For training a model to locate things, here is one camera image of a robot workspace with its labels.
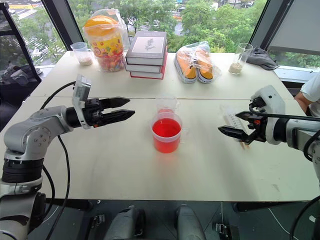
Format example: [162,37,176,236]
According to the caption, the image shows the dark hardback book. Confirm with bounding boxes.
[124,51,169,74]

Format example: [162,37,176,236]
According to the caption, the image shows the white roller blind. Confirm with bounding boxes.
[267,0,320,55]

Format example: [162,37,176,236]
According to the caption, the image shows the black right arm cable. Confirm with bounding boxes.
[248,101,320,240]

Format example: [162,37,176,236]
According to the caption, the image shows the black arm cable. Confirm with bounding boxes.
[39,81,77,240]
[248,101,320,240]

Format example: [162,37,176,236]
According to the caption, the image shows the red-spined hardback book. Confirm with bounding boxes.
[129,57,168,81]

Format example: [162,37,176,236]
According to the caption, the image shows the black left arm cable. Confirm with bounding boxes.
[39,81,77,240]

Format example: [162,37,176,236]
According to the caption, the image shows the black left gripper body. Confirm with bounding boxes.
[83,97,106,128]

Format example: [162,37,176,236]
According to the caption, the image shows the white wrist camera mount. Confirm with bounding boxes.
[71,73,93,130]
[250,85,286,146]

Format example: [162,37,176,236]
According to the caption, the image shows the dark rounded grey shape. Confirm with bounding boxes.
[103,205,147,240]
[175,203,207,240]

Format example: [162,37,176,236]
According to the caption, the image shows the grey crumpled cloth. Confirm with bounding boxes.
[245,46,280,71]

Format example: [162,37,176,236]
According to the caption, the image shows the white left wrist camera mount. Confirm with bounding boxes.
[71,73,93,130]

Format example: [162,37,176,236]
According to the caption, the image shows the person in white shirt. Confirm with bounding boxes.
[294,73,320,117]

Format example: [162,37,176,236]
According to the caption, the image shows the yellow-lidded candy jar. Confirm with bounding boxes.
[83,15,125,74]

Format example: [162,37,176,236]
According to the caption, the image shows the large cup with red liquid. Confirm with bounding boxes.
[150,111,189,154]

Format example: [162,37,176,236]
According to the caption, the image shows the small clear plastic cup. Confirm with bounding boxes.
[156,97,180,116]

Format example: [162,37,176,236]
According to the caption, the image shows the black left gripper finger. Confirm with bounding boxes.
[99,97,131,109]
[100,109,136,124]

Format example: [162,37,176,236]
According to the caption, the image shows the dark window frame post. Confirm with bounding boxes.
[248,0,296,51]
[40,0,85,52]

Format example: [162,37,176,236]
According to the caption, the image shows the thin white floor cable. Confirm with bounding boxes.
[220,201,296,240]

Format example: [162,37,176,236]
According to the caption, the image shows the candy jar in plastic bag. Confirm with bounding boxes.
[82,8,131,74]

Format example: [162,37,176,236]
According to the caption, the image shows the measuring cup with grains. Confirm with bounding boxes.
[70,41,94,67]

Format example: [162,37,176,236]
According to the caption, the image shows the black angled frame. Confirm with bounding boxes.
[0,1,42,84]

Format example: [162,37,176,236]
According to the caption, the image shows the yellow canvas shoe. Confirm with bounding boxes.
[193,48,215,86]
[175,49,198,85]

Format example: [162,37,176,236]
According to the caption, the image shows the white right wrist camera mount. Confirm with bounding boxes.
[250,85,286,146]

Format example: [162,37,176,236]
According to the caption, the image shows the orange shoes in bag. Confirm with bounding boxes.
[174,40,223,86]

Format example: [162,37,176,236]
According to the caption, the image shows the tall glass with grains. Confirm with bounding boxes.
[227,42,254,75]

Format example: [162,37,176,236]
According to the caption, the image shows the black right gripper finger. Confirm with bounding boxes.
[217,125,254,146]
[235,111,257,121]

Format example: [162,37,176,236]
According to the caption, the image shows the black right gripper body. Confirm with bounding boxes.
[247,96,268,144]

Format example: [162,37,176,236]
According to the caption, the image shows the grey-covered hardback book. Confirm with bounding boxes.
[125,31,168,67]

